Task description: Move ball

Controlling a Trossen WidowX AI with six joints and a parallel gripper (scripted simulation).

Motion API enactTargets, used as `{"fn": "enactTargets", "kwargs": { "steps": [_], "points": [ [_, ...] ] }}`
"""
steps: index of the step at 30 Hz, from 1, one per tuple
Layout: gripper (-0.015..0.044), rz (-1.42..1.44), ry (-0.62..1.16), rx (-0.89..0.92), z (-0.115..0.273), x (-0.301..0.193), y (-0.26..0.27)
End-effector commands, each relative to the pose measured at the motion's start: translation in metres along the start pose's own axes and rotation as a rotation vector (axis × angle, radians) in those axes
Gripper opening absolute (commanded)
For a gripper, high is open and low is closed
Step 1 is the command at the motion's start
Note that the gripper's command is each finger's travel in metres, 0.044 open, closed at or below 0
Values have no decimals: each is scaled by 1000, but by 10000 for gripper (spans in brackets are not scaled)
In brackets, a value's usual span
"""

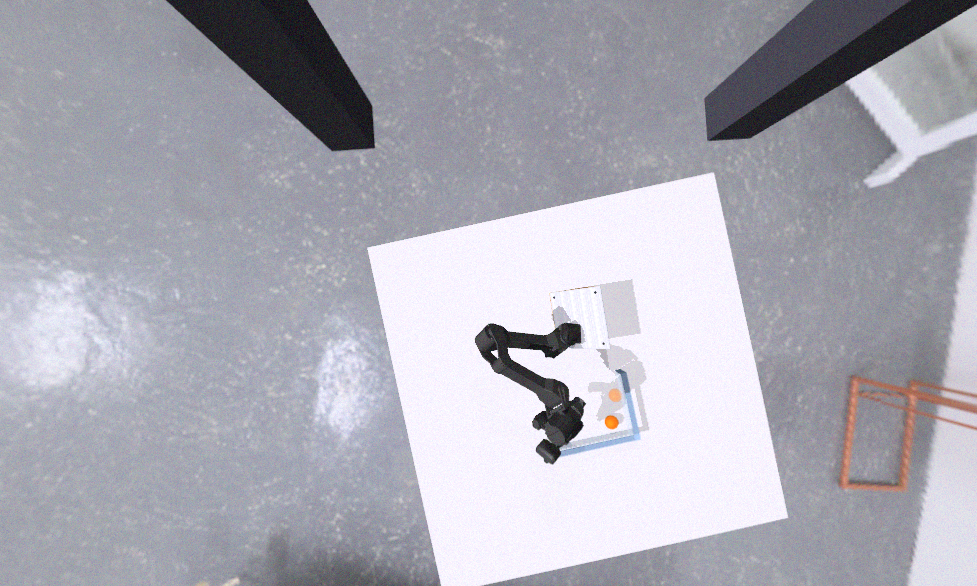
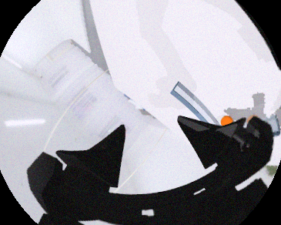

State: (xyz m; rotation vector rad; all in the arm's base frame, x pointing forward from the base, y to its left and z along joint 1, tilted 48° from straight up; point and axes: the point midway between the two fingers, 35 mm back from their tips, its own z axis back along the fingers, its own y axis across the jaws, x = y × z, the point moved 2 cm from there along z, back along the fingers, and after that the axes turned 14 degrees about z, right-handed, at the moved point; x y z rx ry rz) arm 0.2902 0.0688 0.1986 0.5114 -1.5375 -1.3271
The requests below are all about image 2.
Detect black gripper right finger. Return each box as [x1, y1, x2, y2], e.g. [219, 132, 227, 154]
[177, 116, 246, 169]

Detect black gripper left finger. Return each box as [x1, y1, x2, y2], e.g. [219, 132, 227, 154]
[55, 125, 125, 188]

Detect clear glass corner walls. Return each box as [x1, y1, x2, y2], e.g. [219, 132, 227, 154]
[174, 82, 279, 132]

